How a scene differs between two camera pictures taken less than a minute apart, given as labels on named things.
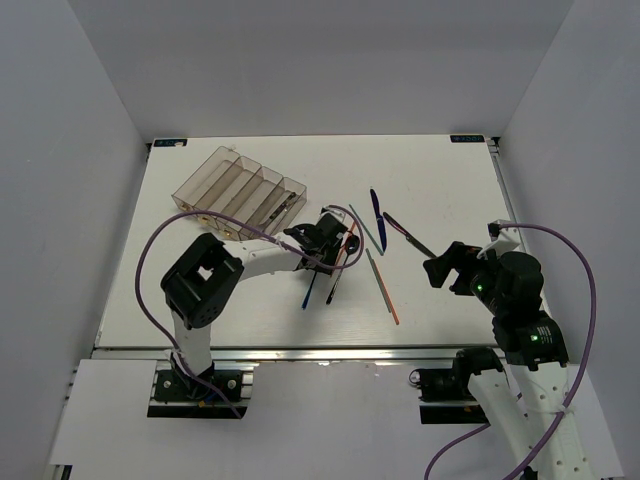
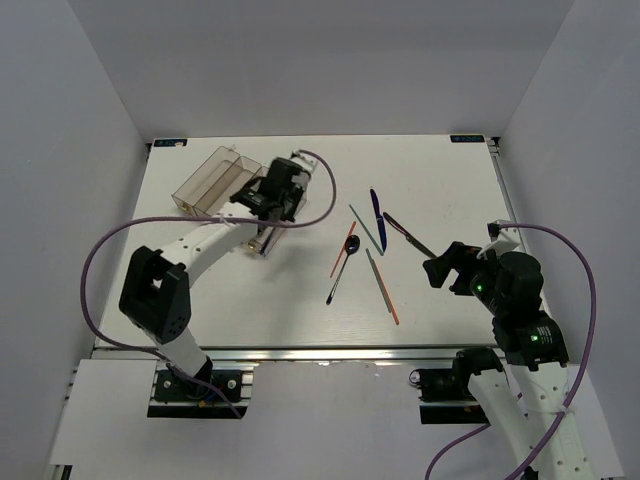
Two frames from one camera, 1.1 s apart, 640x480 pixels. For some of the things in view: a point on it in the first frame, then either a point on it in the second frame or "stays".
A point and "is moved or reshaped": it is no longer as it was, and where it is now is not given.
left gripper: [329, 259] → [297, 192]
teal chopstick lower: [379, 281] stays
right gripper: [462, 257] stays
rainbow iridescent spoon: [308, 291] is moved or reshaped
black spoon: [351, 245] stays
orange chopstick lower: [386, 293] stays
